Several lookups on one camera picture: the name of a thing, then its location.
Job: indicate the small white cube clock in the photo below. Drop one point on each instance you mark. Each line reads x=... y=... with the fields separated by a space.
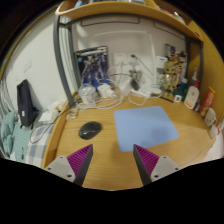
x=178 y=99

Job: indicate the white cube charger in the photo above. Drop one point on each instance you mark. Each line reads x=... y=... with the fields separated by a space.
x=106 y=90

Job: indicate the blue bottle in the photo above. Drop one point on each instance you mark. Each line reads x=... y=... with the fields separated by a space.
x=183 y=84

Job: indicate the white red-capped lotion bottle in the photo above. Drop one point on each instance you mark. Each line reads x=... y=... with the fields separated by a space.
x=191 y=97

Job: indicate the black computer mouse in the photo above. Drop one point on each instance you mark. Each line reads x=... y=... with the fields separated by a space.
x=90 y=130

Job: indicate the colourful printed box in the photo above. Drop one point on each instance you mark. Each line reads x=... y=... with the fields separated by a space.
x=175 y=53

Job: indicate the robot model kit box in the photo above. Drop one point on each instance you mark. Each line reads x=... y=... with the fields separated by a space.
x=91 y=66

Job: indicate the small white cup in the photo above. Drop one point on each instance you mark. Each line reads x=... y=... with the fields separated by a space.
x=213 y=131

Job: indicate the white wall socket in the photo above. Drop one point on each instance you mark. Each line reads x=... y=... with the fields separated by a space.
x=120 y=58

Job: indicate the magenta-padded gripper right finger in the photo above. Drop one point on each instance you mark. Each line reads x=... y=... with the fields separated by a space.
x=160 y=165

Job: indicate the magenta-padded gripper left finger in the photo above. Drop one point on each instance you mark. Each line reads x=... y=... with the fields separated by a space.
x=63 y=165

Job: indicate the black hanging bag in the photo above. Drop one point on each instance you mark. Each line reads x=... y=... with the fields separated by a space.
x=26 y=103

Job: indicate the white wall switch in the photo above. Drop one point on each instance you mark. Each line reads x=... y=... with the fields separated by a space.
x=28 y=66

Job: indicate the steel tumbler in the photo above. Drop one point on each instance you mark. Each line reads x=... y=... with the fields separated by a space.
x=136 y=76

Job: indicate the clear dome-lid plastic cup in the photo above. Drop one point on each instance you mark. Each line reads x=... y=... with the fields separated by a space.
x=87 y=95

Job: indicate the white power strip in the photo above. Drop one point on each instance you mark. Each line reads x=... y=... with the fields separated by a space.
x=143 y=93

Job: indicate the brown tree-creature figurine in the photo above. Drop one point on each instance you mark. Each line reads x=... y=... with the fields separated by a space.
x=171 y=78

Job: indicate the red yellow snack canister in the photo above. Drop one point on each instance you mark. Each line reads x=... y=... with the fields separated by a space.
x=207 y=101

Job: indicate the light blue mouse pad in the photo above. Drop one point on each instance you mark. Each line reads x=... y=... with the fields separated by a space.
x=146 y=126

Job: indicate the plaid and teal bedding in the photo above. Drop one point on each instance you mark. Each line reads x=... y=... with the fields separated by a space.
x=36 y=146

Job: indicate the white tissue pack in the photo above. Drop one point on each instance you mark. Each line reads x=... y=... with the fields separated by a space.
x=48 y=116

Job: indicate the white mug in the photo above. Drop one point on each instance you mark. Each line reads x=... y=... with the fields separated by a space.
x=210 y=116

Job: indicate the wooden shelf unit grey posts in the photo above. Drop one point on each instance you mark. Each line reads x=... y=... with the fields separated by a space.
x=116 y=9

